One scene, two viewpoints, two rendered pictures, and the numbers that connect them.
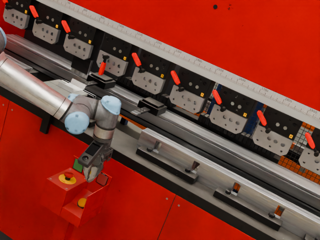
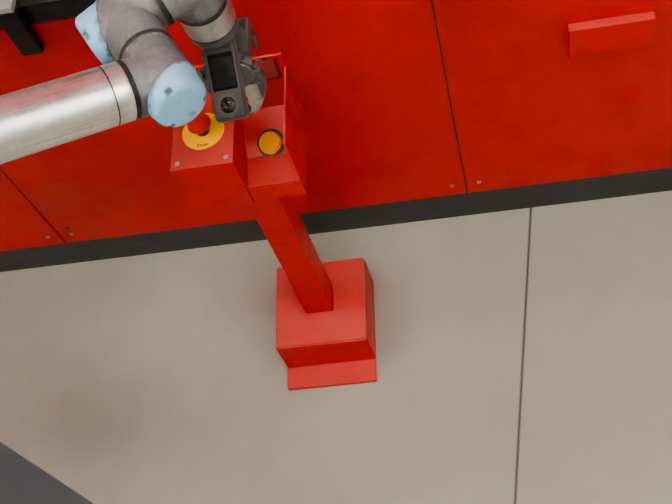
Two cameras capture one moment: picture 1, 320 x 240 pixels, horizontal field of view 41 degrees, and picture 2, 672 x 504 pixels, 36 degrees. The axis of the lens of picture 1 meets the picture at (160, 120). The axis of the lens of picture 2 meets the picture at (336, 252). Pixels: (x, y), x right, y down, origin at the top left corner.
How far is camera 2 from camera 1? 0.58 m
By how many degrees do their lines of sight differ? 39
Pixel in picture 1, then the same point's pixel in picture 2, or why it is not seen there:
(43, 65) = not seen: outside the picture
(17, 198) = (101, 177)
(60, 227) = (264, 203)
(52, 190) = (200, 179)
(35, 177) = not seen: hidden behind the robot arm
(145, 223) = (394, 48)
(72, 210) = (270, 177)
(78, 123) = (184, 100)
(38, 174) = not seen: hidden behind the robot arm
